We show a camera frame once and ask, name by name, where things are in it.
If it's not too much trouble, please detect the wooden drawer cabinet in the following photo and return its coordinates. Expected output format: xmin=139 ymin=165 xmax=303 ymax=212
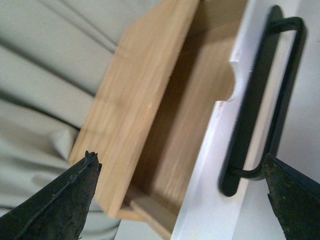
xmin=69 ymin=0 xmax=199 ymax=218

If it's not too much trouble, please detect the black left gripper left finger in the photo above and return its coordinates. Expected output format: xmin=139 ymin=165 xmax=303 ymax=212
xmin=0 ymin=151 xmax=102 ymax=240

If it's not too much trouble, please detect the black drawer handle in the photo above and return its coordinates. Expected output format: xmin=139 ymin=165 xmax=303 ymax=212
xmin=218 ymin=5 xmax=308 ymax=197

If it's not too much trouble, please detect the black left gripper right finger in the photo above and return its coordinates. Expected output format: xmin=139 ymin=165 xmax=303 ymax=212
xmin=262 ymin=154 xmax=320 ymax=240

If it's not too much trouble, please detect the grey curtain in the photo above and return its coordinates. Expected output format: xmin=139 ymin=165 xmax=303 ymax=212
xmin=0 ymin=0 xmax=169 ymax=240

